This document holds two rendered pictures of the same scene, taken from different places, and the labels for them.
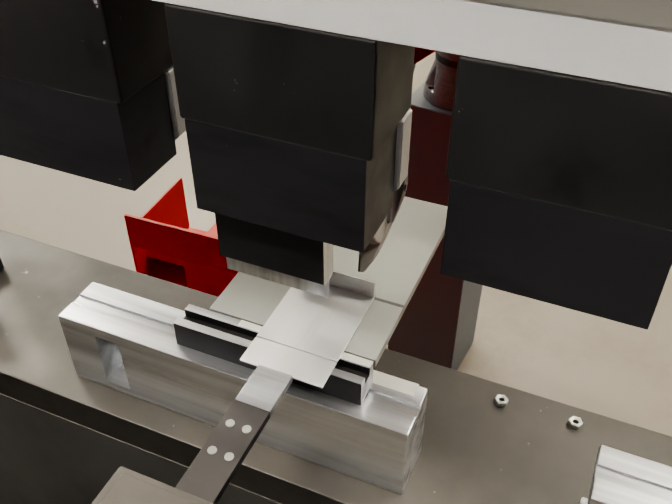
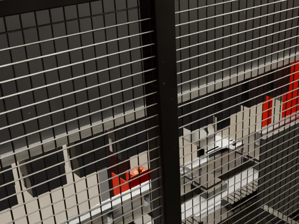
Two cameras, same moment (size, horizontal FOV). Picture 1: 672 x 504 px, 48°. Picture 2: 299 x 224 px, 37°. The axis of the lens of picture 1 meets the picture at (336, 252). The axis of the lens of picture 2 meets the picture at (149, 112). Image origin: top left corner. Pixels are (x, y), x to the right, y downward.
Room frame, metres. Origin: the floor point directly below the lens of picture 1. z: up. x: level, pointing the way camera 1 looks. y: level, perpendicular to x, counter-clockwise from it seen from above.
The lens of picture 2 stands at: (-0.20, 2.00, 2.09)
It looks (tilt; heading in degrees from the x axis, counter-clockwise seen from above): 23 degrees down; 300
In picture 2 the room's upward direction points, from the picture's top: 3 degrees counter-clockwise
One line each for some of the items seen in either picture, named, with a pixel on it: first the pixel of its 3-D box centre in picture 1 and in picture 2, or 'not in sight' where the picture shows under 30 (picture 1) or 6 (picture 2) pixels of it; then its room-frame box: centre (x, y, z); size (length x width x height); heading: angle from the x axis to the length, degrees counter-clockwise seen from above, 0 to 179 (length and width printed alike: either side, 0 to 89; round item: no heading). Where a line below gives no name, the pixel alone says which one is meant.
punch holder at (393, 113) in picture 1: (297, 108); (225, 97); (0.50, 0.03, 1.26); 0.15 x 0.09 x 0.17; 67
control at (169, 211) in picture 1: (213, 245); (135, 180); (0.97, 0.20, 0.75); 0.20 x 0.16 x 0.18; 69
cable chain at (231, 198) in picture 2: not in sight; (256, 187); (0.22, 0.40, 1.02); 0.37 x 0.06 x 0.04; 67
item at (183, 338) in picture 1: (271, 352); (220, 148); (0.51, 0.06, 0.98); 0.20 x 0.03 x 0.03; 67
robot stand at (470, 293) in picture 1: (443, 239); (115, 177); (1.44, -0.26, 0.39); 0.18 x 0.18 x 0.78; 61
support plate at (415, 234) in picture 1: (341, 257); (202, 136); (0.64, -0.01, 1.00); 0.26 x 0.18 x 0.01; 157
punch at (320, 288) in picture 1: (274, 240); (222, 122); (0.51, 0.05, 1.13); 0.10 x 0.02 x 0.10; 67
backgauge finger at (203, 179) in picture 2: not in sight; (197, 178); (0.49, 0.42, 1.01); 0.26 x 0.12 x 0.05; 157
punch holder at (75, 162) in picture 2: not in sight; (88, 150); (0.81, 0.76, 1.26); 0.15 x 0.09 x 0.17; 67
